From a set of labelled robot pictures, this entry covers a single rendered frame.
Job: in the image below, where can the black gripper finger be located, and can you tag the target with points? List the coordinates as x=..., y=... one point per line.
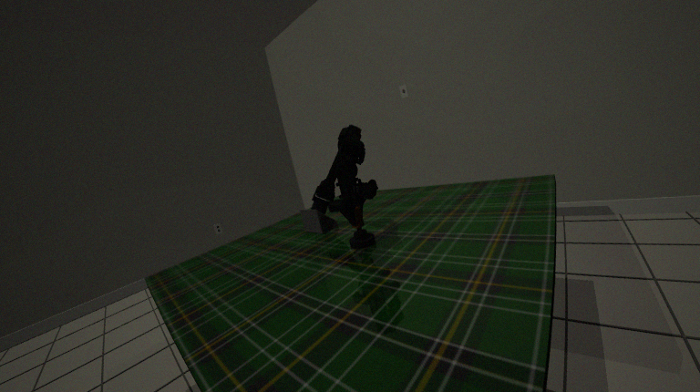
x=360, y=204
x=350, y=215

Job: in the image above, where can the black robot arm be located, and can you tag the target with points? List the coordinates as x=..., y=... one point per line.
x=350, y=151

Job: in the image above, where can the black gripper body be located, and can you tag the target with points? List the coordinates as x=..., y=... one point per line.
x=346, y=189

